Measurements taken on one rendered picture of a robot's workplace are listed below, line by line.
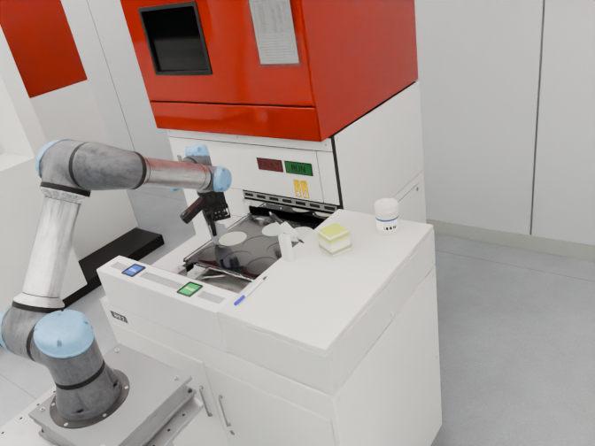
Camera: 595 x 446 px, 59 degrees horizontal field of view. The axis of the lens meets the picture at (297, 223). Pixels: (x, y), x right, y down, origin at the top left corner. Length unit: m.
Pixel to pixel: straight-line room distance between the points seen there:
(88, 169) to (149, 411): 0.58
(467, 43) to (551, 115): 0.57
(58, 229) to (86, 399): 0.40
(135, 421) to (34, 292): 0.39
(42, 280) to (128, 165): 0.34
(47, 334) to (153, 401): 0.29
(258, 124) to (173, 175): 0.49
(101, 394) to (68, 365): 0.12
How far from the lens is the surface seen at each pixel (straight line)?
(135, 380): 1.43
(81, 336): 1.28
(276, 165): 1.89
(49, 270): 1.38
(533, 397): 2.47
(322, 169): 1.78
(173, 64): 2.03
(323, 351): 1.23
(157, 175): 1.38
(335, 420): 1.39
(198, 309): 1.47
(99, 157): 1.30
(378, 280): 1.41
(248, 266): 1.70
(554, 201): 3.20
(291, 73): 1.66
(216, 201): 1.80
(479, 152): 3.20
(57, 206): 1.38
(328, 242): 1.51
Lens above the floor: 1.77
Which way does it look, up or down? 27 degrees down
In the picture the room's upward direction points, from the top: 10 degrees counter-clockwise
